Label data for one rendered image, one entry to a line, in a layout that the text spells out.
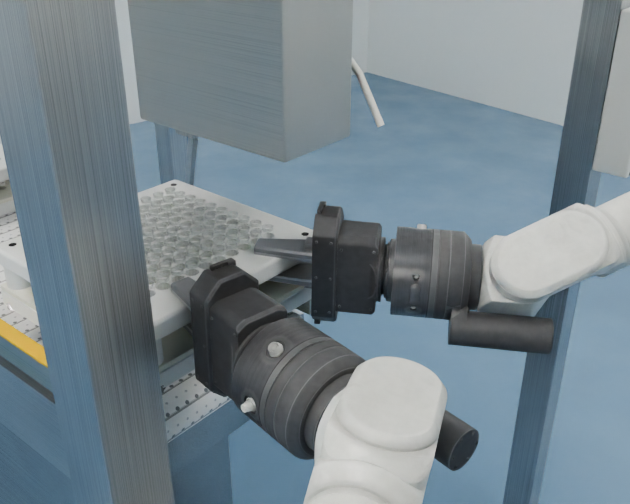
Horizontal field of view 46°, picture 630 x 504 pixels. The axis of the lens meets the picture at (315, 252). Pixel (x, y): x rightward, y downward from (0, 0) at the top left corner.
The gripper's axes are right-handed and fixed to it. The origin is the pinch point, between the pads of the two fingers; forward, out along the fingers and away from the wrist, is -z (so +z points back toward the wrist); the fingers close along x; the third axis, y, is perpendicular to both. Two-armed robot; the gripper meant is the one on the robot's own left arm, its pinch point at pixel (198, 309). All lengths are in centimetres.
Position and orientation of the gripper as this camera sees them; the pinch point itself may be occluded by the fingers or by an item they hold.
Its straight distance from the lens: 67.7
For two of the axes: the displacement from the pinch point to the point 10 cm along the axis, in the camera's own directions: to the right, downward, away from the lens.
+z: 6.6, 3.7, -6.5
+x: -0.2, 8.8, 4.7
